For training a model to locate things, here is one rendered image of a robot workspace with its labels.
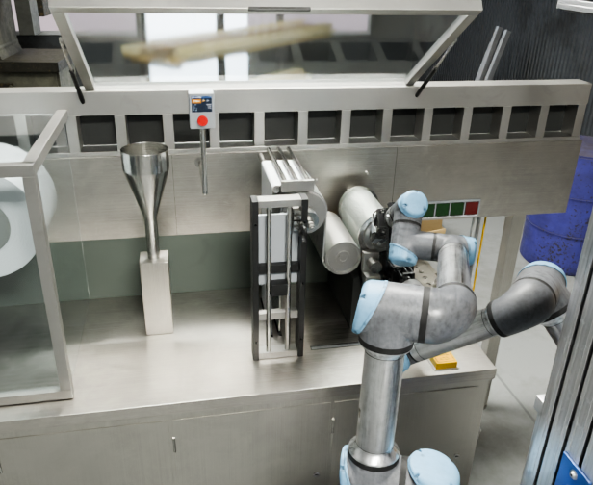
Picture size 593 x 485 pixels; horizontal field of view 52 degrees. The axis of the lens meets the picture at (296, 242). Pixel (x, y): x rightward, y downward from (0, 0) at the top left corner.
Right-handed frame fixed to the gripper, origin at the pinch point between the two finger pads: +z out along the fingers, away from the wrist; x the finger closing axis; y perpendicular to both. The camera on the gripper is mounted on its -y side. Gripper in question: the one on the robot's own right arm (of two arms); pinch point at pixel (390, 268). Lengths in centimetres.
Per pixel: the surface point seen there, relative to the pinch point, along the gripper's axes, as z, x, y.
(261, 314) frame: -17.2, 46.1, -2.0
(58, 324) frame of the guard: -31, 101, 10
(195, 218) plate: 26, 64, 16
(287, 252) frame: -18.7, 37.1, 18.3
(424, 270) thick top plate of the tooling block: 9.8, -15.9, -7.5
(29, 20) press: 458, 210, 73
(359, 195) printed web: 13.5, 6.9, 22.4
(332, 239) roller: -2.1, 20.1, 14.0
